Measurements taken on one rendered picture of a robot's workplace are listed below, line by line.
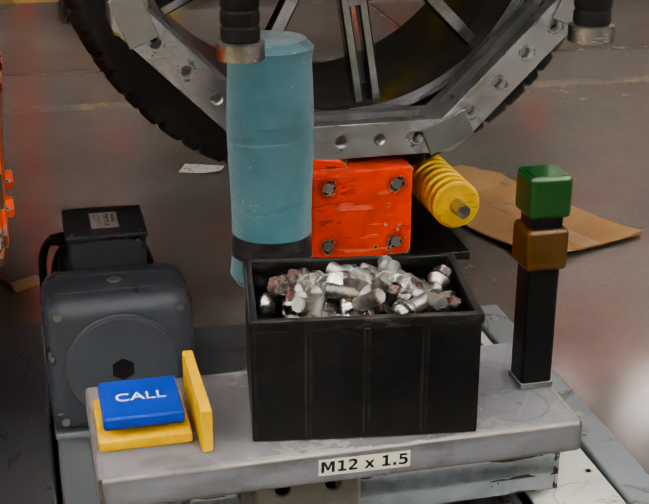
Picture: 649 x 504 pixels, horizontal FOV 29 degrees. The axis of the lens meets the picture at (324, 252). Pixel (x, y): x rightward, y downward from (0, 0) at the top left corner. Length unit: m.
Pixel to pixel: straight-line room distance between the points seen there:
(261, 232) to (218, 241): 1.49
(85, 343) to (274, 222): 0.33
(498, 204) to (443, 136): 1.57
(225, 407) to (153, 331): 0.37
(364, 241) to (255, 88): 0.28
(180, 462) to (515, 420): 0.30
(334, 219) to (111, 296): 0.29
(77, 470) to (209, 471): 0.60
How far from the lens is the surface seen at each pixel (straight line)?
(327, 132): 1.40
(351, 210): 1.42
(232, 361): 1.74
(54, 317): 1.50
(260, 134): 1.25
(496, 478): 1.69
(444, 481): 1.66
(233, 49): 1.12
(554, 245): 1.14
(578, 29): 1.23
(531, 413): 1.16
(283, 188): 1.27
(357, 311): 1.09
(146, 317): 1.50
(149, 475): 1.06
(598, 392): 2.18
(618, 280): 2.64
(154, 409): 1.10
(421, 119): 1.43
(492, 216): 2.92
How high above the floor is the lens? 1.01
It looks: 22 degrees down
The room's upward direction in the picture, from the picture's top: straight up
